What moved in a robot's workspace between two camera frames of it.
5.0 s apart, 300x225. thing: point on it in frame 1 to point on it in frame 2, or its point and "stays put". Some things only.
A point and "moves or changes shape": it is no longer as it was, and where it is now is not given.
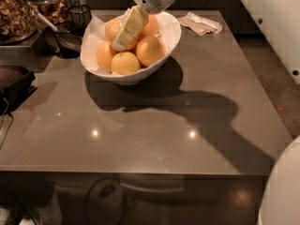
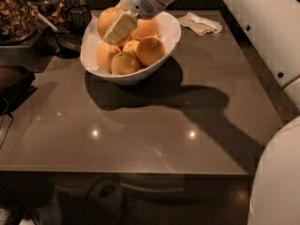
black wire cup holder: [82, 17] stays put
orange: [112, 28] moves or changes shape
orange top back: [151, 28] stays put
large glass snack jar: [18, 22] stays put
